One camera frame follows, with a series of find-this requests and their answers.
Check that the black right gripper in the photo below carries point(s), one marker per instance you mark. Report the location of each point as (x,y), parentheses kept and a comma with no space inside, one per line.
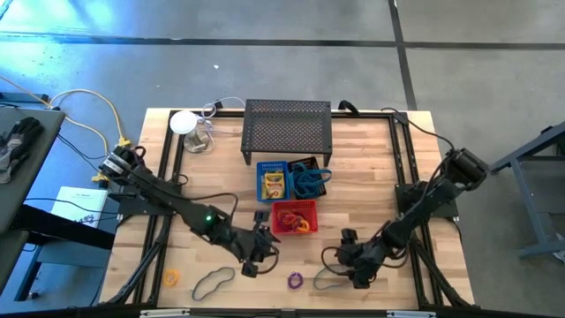
(364,258)

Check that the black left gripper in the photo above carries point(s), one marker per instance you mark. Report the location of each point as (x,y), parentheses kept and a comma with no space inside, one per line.
(253,245)

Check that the teal rubber band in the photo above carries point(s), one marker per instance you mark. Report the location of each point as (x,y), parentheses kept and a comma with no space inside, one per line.
(192,293)
(324,172)
(309,190)
(302,181)
(331,289)

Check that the yellow green crayon box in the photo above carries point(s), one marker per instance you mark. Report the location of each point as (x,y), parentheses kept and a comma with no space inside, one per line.
(273,185)

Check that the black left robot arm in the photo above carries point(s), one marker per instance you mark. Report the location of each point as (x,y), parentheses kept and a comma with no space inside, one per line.
(176,203)

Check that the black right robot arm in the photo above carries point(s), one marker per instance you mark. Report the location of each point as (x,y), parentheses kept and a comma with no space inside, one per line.
(424,207)

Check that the red plastic basket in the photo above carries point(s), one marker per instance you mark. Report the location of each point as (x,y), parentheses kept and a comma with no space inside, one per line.
(309,205)

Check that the blue plastic basket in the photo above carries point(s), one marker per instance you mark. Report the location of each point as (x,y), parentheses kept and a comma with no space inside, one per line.
(273,164)

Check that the black plastic basket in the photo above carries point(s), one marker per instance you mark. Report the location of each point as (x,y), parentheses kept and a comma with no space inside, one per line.
(309,159)

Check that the black perforated metal shelf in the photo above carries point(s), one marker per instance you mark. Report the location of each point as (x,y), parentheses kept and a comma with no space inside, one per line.
(287,128)

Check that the white mushroom lamp brass base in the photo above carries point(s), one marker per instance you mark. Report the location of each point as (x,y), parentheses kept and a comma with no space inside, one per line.
(183,121)

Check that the white paper booklet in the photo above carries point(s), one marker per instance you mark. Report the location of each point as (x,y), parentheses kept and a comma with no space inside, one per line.
(79,205)

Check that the dark grey side table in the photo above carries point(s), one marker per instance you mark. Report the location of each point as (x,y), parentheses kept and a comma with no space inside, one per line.
(26,194)

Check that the grey black work glove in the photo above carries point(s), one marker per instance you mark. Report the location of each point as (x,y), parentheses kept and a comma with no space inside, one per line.
(17,141)

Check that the silver metal bracket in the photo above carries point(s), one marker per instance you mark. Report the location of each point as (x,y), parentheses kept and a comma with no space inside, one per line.
(410,314)
(165,312)

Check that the black aluminium table frame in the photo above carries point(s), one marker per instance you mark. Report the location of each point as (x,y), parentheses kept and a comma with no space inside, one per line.
(366,114)

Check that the grey blue desk frame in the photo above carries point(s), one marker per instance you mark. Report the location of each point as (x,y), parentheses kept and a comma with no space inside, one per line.
(535,229)

